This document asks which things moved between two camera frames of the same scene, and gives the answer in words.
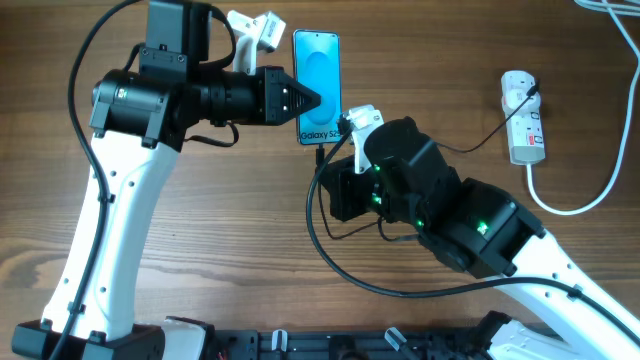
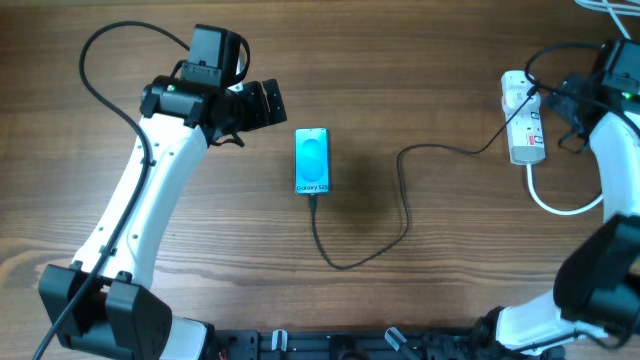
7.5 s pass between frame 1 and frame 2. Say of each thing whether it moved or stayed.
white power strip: stayed
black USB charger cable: moved
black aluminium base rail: stayed
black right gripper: moved
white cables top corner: stayed
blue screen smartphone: moved
